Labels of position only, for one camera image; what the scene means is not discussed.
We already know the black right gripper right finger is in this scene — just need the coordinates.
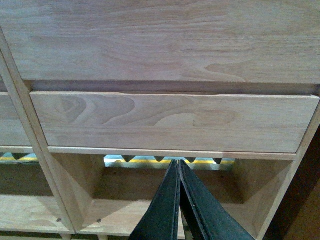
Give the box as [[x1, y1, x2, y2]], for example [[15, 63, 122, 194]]
[[179, 161, 253, 240]]

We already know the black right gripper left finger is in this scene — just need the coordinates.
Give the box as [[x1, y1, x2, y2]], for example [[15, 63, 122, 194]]
[[129, 160, 181, 240]]

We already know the left wooden shelf cabinet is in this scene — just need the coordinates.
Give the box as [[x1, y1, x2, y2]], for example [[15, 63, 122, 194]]
[[0, 33, 75, 240]]

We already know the wooden shelf cabinet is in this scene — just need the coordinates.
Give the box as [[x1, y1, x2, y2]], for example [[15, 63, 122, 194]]
[[0, 0, 320, 240], [0, 33, 75, 240]]

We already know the right wooden shelf cabinet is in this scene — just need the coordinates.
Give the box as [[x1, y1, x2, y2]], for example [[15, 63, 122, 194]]
[[0, 0, 320, 240]]

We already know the right lower wooden drawer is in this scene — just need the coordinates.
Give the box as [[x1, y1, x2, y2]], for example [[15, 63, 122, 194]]
[[30, 91, 320, 154]]

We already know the wooden drawer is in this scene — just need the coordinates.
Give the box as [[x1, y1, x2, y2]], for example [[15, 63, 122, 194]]
[[30, 91, 320, 154], [0, 92, 31, 147], [0, 0, 320, 84]]

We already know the left lower wooden drawer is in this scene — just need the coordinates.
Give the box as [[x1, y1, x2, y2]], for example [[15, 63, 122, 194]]
[[0, 92, 31, 147]]

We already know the right upper wooden drawer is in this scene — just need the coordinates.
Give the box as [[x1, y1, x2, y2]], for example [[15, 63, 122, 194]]
[[0, 0, 320, 84]]

